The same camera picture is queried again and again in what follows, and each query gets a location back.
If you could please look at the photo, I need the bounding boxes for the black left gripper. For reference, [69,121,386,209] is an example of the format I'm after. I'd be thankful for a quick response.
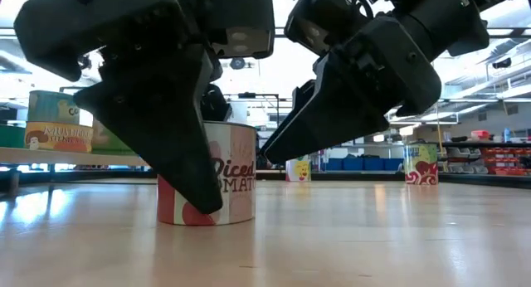
[13,0,212,82]

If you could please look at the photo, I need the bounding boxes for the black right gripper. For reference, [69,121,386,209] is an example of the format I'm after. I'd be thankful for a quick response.
[261,14,443,167]

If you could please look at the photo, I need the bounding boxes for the light green label can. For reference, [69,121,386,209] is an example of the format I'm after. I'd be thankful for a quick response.
[90,119,136,156]

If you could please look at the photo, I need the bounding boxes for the white mixed fruit can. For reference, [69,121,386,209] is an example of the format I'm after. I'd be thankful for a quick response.
[285,154,312,182]

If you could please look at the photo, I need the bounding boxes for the diced tomato can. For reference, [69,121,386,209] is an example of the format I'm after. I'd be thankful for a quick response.
[156,120,257,226]

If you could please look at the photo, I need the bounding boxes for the teal corn can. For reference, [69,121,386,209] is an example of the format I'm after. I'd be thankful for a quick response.
[27,90,80,125]

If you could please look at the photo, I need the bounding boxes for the short yellow mushroom can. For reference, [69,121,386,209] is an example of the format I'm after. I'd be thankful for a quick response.
[23,121,94,153]

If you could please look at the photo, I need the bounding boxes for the yellow can with red swirls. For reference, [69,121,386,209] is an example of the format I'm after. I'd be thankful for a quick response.
[404,143,440,186]

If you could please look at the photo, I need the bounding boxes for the short dark green can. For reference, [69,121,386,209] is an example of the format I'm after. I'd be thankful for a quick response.
[0,124,27,149]

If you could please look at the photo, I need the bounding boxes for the light wooden board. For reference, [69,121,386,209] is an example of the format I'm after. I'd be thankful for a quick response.
[0,147,153,197]

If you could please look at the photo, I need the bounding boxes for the red parts bin rack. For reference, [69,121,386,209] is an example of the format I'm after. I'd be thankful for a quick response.
[483,148,531,176]

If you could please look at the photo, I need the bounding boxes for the black aluminium table frame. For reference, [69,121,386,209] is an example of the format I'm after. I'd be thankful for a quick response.
[0,168,531,191]

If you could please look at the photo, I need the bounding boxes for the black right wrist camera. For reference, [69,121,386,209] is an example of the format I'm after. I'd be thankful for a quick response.
[284,0,368,58]

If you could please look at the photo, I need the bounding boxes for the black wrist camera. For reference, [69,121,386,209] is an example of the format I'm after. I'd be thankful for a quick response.
[206,0,276,60]
[284,0,368,58]

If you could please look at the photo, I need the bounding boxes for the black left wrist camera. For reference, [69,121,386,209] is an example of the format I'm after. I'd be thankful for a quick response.
[206,0,276,60]

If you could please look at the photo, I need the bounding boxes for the yellow hanging cable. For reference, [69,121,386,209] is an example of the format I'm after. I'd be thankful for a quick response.
[435,104,445,145]

